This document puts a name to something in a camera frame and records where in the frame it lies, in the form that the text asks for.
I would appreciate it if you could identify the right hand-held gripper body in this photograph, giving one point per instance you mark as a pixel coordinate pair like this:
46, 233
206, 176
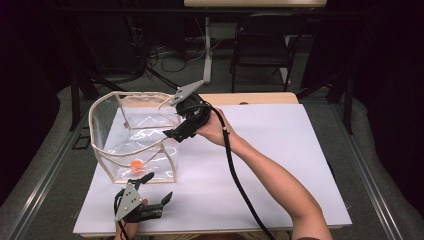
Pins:
193, 110

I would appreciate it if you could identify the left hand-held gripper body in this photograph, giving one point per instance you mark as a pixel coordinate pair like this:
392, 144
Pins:
129, 200

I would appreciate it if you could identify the white table board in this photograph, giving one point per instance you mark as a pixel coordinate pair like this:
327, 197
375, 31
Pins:
293, 140

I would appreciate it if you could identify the person's left hand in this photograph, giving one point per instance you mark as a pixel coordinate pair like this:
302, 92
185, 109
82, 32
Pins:
130, 228

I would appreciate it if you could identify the orange ball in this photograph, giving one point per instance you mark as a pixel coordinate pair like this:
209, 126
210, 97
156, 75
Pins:
137, 165

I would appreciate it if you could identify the aluminium floor rail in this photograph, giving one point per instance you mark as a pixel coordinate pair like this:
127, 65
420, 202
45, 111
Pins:
43, 176
366, 176

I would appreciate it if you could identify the black chair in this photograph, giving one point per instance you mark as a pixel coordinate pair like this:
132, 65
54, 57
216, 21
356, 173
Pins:
261, 50

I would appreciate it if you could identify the wooden table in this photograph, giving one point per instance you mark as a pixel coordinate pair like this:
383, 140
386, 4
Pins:
253, 98

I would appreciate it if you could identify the clear plastic storage bag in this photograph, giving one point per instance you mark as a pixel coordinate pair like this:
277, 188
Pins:
133, 140

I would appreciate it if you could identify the person's right hand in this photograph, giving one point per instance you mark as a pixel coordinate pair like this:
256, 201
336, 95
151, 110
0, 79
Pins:
215, 130

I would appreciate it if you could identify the white desk leg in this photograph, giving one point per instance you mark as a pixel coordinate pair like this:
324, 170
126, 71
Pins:
207, 50

